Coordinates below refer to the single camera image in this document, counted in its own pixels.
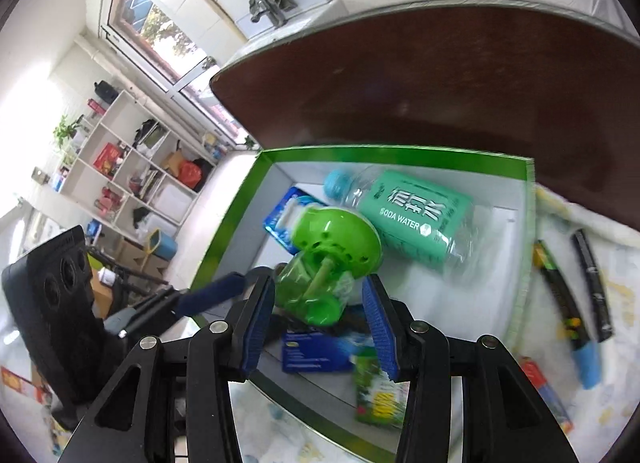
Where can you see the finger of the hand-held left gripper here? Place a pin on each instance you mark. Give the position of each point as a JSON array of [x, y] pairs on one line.
[[210, 293]]

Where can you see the red plastic bag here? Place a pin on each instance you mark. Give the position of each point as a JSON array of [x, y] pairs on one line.
[[191, 175]]

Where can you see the black bag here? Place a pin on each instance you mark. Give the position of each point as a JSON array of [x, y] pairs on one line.
[[106, 92]]

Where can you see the window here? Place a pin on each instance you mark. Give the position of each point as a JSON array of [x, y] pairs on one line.
[[150, 28]]

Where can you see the blue medicine box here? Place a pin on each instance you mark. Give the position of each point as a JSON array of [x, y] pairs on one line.
[[315, 350]]

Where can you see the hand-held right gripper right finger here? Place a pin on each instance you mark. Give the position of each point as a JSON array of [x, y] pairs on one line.
[[380, 330]]

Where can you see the brown wooden headboard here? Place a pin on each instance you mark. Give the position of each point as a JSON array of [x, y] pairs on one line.
[[400, 93]]

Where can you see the green cardboard box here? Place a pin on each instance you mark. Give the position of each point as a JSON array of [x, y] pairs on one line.
[[500, 223]]

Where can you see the green potted plant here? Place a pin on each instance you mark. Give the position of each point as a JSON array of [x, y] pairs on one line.
[[67, 130]]

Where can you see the water bottle with green label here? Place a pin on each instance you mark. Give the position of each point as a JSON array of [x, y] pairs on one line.
[[415, 213]]

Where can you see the blue plastic bin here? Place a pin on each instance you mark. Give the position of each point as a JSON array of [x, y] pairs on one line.
[[164, 245]]

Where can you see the green mosquito repellent device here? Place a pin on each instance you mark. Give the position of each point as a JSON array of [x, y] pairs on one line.
[[335, 238]]

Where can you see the red box on shelf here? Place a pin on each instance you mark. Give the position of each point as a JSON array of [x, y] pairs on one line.
[[107, 159]]

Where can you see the white cube shelf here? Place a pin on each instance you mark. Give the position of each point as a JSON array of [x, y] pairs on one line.
[[127, 158]]

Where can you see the black pen with white cap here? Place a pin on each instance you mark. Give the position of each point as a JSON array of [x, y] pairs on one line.
[[592, 283]]

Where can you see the small green printed box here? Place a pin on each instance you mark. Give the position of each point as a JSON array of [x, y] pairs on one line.
[[375, 393]]

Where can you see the red printed box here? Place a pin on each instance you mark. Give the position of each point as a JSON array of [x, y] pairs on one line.
[[542, 388]]

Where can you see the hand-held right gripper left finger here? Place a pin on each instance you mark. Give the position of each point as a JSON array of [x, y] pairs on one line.
[[255, 325]]

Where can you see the blue packet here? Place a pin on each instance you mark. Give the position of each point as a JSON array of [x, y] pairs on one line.
[[280, 223]]

